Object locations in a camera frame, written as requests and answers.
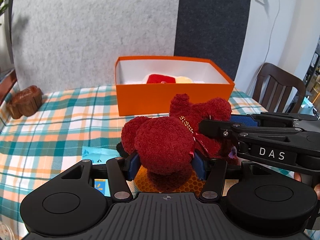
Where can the dark red teddy bear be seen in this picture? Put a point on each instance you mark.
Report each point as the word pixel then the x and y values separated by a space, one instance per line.
pixel 162 142

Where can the brown wooden container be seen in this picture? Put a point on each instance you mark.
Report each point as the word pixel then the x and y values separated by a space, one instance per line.
pixel 23 102

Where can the light blue packet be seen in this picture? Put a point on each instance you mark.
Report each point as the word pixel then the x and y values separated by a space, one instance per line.
pixel 97 153

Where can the red-brown wooden cabinet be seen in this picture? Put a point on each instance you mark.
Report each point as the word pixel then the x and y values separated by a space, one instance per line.
pixel 7 83

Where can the dark wooden chair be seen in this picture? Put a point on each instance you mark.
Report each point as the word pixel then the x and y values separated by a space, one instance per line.
pixel 275 80

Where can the pale yellow plush toy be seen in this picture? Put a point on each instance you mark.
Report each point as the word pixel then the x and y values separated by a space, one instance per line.
pixel 184 80

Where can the purple plush toy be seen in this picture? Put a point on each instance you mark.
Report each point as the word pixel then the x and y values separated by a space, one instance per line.
pixel 233 152

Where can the person's right hand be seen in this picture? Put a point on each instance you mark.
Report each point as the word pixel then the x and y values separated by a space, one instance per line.
pixel 317 192

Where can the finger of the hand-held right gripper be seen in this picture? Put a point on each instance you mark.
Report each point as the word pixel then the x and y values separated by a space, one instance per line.
pixel 215 129
pixel 246 120

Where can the orange cardboard box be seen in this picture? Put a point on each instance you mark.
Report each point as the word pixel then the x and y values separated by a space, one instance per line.
pixel 162 97

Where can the orange honeycomb cushion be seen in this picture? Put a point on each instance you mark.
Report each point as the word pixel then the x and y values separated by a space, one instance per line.
pixel 190 183

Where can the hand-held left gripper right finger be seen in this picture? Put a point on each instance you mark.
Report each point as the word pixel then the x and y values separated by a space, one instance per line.
pixel 198 166

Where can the cluttered storage shelf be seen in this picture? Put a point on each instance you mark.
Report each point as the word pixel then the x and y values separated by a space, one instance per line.
pixel 313 75

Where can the red plush toy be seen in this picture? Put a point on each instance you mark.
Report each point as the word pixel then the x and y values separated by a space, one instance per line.
pixel 160 79

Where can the green potted plant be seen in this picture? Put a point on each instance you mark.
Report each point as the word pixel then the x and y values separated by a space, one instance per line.
pixel 3 2

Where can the black plush toy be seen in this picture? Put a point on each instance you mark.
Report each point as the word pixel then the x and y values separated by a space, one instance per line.
pixel 121 148

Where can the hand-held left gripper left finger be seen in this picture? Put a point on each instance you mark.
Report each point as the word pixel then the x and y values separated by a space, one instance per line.
pixel 133 166

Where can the light blue bag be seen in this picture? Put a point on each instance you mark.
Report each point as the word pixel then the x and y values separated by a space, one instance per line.
pixel 307 106

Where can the plaid tablecloth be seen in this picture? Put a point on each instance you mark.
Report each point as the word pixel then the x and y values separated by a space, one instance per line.
pixel 50 135

